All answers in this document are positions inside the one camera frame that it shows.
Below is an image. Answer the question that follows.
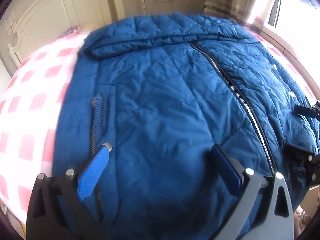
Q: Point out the blue puffer jacket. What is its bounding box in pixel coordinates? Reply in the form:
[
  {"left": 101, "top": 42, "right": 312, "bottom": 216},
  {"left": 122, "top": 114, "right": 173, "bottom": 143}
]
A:
[{"left": 51, "top": 12, "right": 320, "bottom": 240}]

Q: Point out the colourful patterned cushion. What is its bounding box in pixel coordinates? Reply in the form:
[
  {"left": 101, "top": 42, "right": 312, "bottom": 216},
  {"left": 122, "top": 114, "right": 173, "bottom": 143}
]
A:
[{"left": 57, "top": 25, "right": 81, "bottom": 39}]

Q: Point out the red white checkered bed sheet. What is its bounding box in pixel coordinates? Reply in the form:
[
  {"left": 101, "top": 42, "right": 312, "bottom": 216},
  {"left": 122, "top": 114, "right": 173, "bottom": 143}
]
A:
[{"left": 0, "top": 22, "right": 316, "bottom": 225}]

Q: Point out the white wooden headboard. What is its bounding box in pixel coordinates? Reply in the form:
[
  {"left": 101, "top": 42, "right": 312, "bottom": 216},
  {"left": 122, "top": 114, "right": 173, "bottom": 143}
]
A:
[{"left": 8, "top": 0, "right": 126, "bottom": 67}]

